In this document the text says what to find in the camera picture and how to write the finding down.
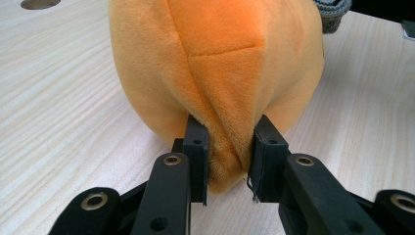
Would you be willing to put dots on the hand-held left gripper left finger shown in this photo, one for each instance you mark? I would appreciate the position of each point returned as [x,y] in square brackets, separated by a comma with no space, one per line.
[197,163]

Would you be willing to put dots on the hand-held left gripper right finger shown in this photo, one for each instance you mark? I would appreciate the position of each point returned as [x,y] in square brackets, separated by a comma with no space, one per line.
[269,166]

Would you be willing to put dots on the orange plush toy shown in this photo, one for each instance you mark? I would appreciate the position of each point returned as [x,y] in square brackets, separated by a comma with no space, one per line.
[215,71]

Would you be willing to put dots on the grey towel cloth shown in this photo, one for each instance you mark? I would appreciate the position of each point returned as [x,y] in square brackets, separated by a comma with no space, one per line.
[332,14]

